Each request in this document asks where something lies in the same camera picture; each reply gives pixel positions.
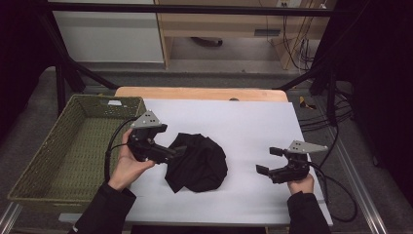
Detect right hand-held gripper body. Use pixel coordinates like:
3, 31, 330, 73
269, 139, 329, 184

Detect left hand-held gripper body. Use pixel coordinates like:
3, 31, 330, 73
127, 110, 176, 164

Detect black cloth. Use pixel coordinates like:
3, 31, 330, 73
164, 132, 229, 194

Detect green woven basket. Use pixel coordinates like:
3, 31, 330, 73
7, 94, 148, 215

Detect person's right hand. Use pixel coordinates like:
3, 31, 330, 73
286, 174, 316, 195

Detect person's left hand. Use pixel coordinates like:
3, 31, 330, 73
107, 128, 156, 192

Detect white table cover sheet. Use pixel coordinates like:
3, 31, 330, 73
57, 98, 334, 227

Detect wooden table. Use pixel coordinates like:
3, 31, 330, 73
114, 86, 289, 103

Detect yellow and black tool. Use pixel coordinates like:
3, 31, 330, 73
298, 96, 318, 110

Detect black metal stand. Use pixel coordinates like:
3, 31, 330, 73
276, 13, 354, 126
38, 13, 120, 115

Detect dark object under desk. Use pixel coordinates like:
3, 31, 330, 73
190, 36, 224, 48

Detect white cabinet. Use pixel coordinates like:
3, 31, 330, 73
48, 0, 165, 64

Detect black curtain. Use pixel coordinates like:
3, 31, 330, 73
311, 0, 413, 208
0, 0, 62, 145

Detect light wooden desk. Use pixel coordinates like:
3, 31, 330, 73
154, 0, 339, 70

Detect grey box under desk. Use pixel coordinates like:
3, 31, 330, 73
253, 28, 282, 37

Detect black horizontal metal bar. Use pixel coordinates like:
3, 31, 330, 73
48, 2, 335, 18

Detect left hand-held gripper black cable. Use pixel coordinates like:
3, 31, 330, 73
103, 117, 139, 183

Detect hand-held gripper black cable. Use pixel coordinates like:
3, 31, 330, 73
308, 161, 358, 224
103, 117, 139, 183

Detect black floor cables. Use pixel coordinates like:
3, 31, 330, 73
297, 92, 355, 133

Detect right hand-held gripper black cable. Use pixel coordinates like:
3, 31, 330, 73
308, 161, 358, 224

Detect aluminium rail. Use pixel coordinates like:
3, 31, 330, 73
319, 103, 390, 234
0, 202, 24, 234

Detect hanging cable bundle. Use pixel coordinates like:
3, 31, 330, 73
282, 15, 319, 71

